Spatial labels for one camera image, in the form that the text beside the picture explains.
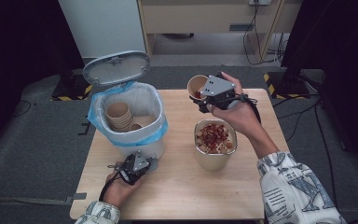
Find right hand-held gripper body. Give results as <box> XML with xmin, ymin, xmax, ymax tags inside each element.
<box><xmin>200</xmin><ymin>73</ymin><xmax>244</xmax><ymax>110</ymax></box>

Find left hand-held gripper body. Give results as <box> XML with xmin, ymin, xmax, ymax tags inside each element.
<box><xmin>117</xmin><ymin>151</ymin><xmax>154</xmax><ymax>187</ymax></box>

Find brown paper cup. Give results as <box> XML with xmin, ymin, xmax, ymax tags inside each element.
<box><xmin>186</xmin><ymin>74</ymin><xmax>210</xmax><ymax>101</ymax></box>

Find beige container with strainer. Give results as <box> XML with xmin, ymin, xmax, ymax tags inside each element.
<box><xmin>194</xmin><ymin>119</ymin><xmax>239</xmax><ymax>172</ymax></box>

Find white pedal trash bin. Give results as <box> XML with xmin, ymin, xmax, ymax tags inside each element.
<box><xmin>82</xmin><ymin>50</ymin><xmax>169</xmax><ymax>173</ymax></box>

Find person's left hand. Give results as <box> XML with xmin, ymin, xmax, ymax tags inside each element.
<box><xmin>102</xmin><ymin>172</ymin><xmax>144</xmax><ymax>209</ymax></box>

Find person's right hand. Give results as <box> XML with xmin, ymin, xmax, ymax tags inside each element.
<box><xmin>206</xmin><ymin>72</ymin><xmax>264</xmax><ymax>140</ymax></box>

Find pile of red dried fruit slices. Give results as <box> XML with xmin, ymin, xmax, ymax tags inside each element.
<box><xmin>196</xmin><ymin>122</ymin><xmax>235</xmax><ymax>154</ymax></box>

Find blue bin liner bag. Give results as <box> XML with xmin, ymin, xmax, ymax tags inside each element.
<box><xmin>87</xmin><ymin>81</ymin><xmax>170</xmax><ymax>147</ymax></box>

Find stack of brown paper cups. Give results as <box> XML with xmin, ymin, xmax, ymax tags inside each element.
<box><xmin>105</xmin><ymin>101</ymin><xmax>157</xmax><ymax>133</ymax></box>

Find black tape marks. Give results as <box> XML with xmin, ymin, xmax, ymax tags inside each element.
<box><xmin>77</xmin><ymin>115</ymin><xmax>92</xmax><ymax>136</ymax></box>

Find grey tape piece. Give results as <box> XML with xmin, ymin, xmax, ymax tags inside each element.
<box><xmin>64</xmin><ymin>192</ymin><xmax>89</xmax><ymax>203</ymax></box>

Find striped black stand base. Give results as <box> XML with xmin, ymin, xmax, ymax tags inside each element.
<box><xmin>50</xmin><ymin>73</ymin><xmax>94</xmax><ymax>102</ymax></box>
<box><xmin>263</xmin><ymin>71</ymin><xmax>311</xmax><ymax>101</ymax></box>

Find light wooden desk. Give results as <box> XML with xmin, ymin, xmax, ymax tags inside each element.
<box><xmin>136</xmin><ymin>0</ymin><xmax>303</xmax><ymax>64</ymax></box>

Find white power strip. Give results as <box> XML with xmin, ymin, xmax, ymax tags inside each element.
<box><xmin>249</xmin><ymin>0</ymin><xmax>272</xmax><ymax>7</ymax></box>

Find white cabinet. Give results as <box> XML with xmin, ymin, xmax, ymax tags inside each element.
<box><xmin>58</xmin><ymin>0</ymin><xmax>148</xmax><ymax>60</ymax></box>

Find black curtain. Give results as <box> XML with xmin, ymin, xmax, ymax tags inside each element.
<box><xmin>280</xmin><ymin>0</ymin><xmax>358</xmax><ymax>175</ymax></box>
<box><xmin>0</xmin><ymin>0</ymin><xmax>87</xmax><ymax>164</ymax></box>

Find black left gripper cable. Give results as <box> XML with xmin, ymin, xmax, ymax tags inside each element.
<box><xmin>98</xmin><ymin>162</ymin><xmax>126</xmax><ymax>203</ymax></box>

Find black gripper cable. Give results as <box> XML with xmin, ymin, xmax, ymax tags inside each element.
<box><xmin>98</xmin><ymin>162</ymin><xmax>126</xmax><ymax>203</ymax></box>
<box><xmin>241</xmin><ymin>92</ymin><xmax>262</xmax><ymax>123</ymax></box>

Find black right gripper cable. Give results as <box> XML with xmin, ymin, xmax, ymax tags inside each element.
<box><xmin>241</xmin><ymin>92</ymin><xmax>262</xmax><ymax>123</ymax></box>

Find black hanging cable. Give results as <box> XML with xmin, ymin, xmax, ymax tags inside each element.
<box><xmin>241</xmin><ymin>1</ymin><xmax>282</xmax><ymax>66</ymax></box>

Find thin black floor cable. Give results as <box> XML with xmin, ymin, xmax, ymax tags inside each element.
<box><xmin>11</xmin><ymin>99</ymin><xmax>33</xmax><ymax>119</ymax></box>

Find long black floor cable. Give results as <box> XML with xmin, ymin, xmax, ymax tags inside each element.
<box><xmin>273</xmin><ymin>92</ymin><xmax>358</xmax><ymax>224</ymax></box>

